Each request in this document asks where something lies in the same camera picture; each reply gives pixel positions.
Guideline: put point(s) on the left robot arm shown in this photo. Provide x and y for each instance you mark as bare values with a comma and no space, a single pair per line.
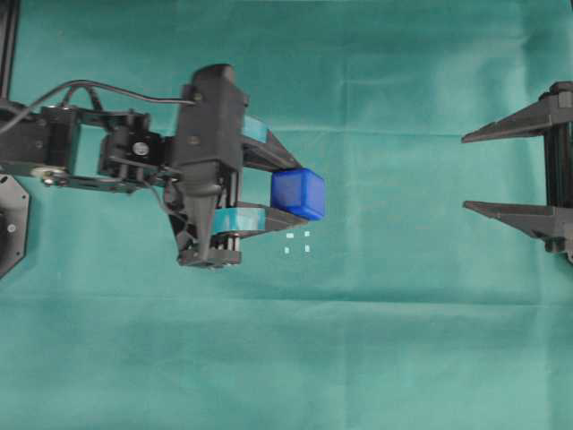
97,150

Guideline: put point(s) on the blue cube block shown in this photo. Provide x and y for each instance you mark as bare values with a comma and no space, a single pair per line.
300,192

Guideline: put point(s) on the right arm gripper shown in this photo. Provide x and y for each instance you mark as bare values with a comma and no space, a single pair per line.
551,224

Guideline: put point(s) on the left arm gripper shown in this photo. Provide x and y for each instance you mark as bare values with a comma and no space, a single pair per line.
205,231

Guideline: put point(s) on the black left frame rail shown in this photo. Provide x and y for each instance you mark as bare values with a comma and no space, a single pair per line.
9,21

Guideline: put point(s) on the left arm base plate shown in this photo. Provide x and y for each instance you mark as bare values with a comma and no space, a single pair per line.
15,208

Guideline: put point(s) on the green table cloth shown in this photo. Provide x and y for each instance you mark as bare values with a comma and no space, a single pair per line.
409,312

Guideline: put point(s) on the left wrist camera housing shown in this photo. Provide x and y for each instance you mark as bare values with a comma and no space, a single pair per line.
208,135

